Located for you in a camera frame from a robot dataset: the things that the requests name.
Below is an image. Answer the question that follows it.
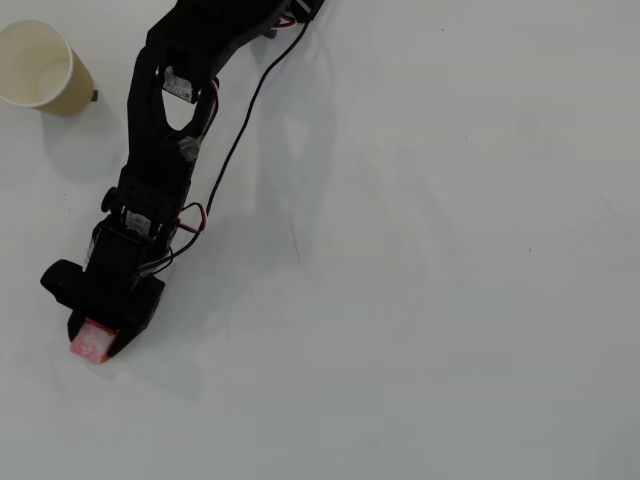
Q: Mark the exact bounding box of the beige paper cup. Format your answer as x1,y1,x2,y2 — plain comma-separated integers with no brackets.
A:
0,18,95,119

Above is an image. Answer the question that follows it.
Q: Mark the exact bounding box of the red cube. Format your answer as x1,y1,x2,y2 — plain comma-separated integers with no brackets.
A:
68,316,120,365

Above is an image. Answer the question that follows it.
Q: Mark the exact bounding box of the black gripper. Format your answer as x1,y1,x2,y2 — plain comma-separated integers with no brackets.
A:
66,213,180,360

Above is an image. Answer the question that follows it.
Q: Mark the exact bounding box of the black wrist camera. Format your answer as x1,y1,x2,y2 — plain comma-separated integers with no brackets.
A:
39,258,89,314

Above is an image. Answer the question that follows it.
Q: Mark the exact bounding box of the black camera cable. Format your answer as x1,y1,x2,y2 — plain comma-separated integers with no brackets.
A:
134,19,312,281

